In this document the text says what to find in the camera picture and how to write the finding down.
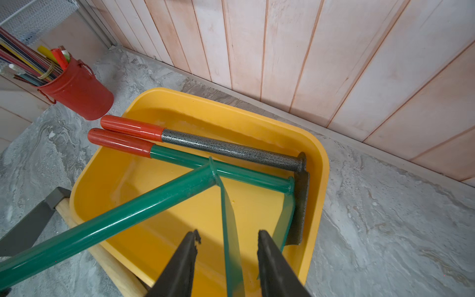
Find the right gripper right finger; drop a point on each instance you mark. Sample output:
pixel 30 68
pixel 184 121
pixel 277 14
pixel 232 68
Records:
pixel 276 276

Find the yellow plastic storage box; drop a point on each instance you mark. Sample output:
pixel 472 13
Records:
pixel 114 178

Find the grey speckled hoe red grip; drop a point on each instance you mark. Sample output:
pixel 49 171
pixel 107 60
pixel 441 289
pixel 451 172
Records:
pixel 297 165

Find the wooden handle pick hammer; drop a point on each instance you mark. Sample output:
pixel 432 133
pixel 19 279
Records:
pixel 25 234

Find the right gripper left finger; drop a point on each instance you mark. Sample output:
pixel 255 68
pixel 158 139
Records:
pixel 176 280

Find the pens in red bucket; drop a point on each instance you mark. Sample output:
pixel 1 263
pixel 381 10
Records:
pixel 37 68

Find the white wire mesh shelf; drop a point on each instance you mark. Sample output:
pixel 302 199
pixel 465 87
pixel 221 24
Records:
pixel 29 20

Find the red metal pen bucket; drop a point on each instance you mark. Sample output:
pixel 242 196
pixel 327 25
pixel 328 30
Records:
pixel 78 89

